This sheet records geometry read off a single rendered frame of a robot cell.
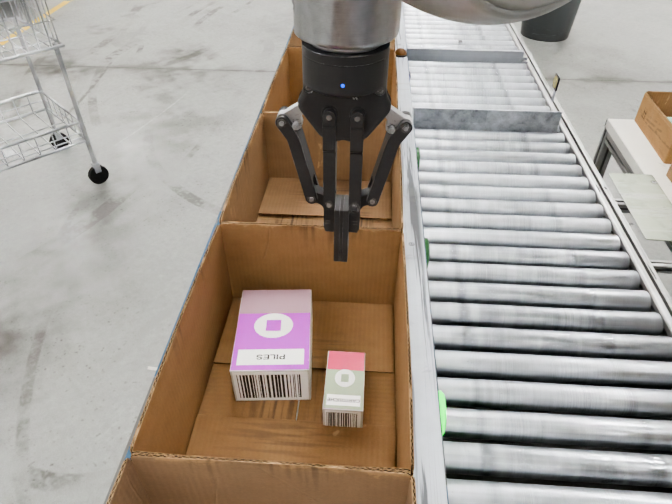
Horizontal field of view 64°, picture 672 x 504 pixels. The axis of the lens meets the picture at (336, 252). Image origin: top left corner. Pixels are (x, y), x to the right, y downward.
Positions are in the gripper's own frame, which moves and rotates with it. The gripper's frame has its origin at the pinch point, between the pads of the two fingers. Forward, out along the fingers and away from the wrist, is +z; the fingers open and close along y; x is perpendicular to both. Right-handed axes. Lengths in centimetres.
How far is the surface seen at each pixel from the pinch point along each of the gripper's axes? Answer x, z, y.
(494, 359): -20, 45, -28
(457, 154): -97, 44, -30
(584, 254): -53, 44, -54
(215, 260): -14.8, 18.6, 20.0
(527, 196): -77, 45, -46
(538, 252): -53, 44, -44
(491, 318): -32, 45, -30
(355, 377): -0.7, 26.8, -2.4
